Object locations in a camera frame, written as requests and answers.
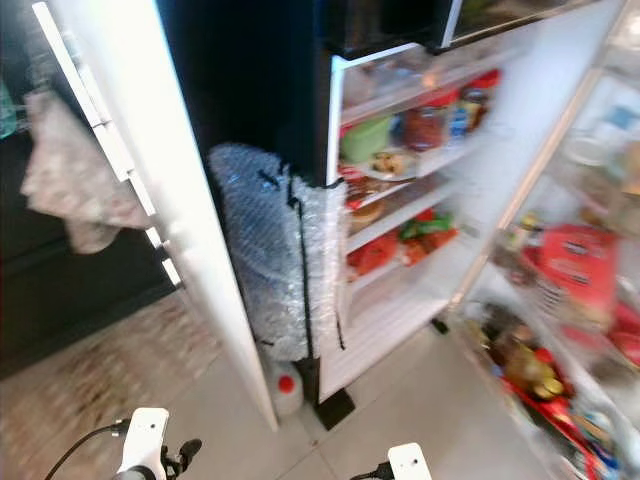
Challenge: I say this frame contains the red green food packs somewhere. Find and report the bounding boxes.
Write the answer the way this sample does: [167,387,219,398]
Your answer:
[348,209,460,277]

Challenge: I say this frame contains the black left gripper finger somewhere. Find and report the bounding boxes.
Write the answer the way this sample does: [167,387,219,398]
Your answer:
[165,438,203,477]

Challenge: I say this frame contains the large red packet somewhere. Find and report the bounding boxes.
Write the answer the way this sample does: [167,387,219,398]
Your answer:
[533,223,621,329]

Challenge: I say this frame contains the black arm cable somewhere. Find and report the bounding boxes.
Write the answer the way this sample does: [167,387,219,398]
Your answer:
[348,460,396,480]
[48,423,129,480]

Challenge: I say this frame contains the plate of food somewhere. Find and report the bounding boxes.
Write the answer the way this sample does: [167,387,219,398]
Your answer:
[360,149,422,182]

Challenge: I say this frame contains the bubble wrap sheet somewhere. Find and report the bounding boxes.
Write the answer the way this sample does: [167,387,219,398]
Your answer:
[208,142,346,363]

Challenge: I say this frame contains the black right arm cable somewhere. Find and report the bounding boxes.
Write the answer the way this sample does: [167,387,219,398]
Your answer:
[348,460,396,480]

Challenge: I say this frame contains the patterned hanging towel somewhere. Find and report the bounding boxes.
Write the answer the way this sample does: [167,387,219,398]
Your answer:
[20,88,153,255]

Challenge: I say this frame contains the small brown sauce bottle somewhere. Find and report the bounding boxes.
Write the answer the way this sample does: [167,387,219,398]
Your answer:
[508,213,548,266]

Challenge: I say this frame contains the white jug red cap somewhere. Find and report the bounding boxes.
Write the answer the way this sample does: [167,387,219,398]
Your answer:
[266,355,307,418]

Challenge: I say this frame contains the blue can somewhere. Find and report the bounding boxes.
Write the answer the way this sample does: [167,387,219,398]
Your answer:
[448,94,477,142]

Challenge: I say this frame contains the black low cabinet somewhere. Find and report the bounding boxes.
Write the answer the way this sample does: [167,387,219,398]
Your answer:
[0,140,176,381]

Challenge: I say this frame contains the clear fridge door bin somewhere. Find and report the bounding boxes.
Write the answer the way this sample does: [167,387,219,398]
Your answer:
[453,295,640,480]

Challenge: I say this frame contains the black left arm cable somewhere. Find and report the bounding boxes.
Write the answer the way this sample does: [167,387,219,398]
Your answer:
[48,423,129,480]

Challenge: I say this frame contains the beige patterned kitchen mat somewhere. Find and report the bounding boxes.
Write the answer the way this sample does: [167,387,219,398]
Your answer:
[0,290,226,479]

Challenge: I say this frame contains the green basket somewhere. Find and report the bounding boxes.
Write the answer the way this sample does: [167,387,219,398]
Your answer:
[0,80,21,141]

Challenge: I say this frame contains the gold capped dark jar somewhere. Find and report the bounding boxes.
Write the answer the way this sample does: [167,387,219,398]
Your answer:
[478,303,568,403]

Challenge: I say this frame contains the red jar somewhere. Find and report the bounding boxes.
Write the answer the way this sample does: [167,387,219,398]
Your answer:
[400,104,447,152]

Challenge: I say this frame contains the green food container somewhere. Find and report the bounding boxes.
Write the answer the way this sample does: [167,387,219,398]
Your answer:
[340,115,394,167]

